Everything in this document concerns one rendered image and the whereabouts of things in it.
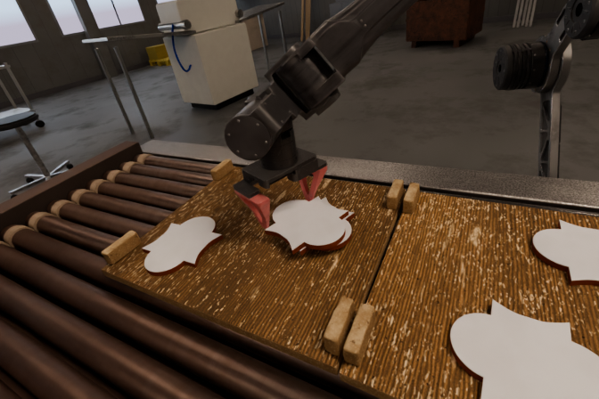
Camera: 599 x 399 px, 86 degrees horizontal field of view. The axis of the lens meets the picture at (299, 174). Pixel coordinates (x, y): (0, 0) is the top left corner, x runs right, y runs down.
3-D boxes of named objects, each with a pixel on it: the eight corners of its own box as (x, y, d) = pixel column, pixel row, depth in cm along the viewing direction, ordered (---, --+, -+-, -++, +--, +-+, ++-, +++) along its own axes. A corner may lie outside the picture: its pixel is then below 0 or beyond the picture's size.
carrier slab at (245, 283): (233, 171, 79) (231, 166, 78) (406, 195, 60) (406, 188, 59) (104, 276, 53) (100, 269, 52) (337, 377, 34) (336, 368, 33)
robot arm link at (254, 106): (342, 90, 44) (299, 40, 42) (332, 119, 34) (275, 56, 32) (283, 141, 49) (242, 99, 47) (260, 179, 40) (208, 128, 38)
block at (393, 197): (394, 190, 59) (394, 177, 58) (404, 191, 58) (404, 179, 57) (385, 208, 55) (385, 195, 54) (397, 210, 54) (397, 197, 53)
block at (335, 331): (342, 307, 39) (340, 292, 38) (356, 312, 39) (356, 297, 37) (323, 352, 35) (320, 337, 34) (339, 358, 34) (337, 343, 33)
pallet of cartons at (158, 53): (186, 55, 1027) (181, 38, 1003) (206, 54, 977) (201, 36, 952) (149, 66, 933) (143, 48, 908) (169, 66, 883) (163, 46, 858)
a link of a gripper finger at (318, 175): (332, 202, 56) (327, 153, 51) (301, 222, 52) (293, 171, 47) (305, 189, 60) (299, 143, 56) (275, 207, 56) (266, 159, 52)
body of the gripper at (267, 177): (318, 165, 51) (314, 120, 47) (267, 192, 45) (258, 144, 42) (291, 154, 55) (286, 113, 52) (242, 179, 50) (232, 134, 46)
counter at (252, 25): (209, 48, 1096) (201, 20, 1052) (269, 44, 955) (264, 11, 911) (190, 53, 1038) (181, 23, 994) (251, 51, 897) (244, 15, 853)
